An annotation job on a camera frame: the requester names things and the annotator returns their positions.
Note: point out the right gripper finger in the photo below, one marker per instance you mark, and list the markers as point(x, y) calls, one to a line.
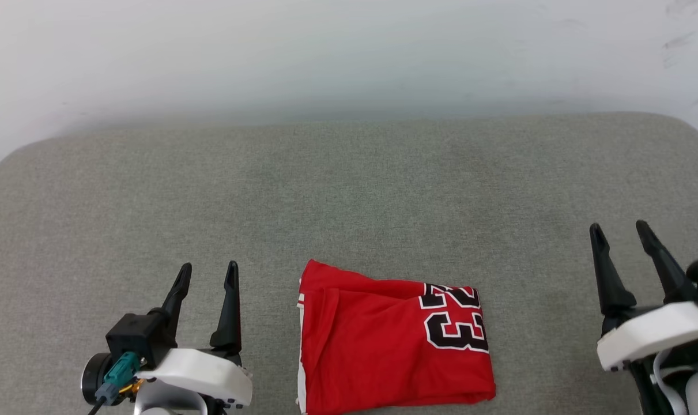
point(666, 271)
point(608, 276)

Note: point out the red basketball jersey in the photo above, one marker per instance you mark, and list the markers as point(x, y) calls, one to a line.
point(372, 351)

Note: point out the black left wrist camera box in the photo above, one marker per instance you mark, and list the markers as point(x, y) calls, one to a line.
point(136, 340)

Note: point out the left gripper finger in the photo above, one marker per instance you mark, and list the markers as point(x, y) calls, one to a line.
point(230, 317)
point(177, 297)

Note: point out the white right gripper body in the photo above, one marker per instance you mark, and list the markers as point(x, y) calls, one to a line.
point(654, 331)

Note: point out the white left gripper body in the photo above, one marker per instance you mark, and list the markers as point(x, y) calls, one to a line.
point(204, 374)

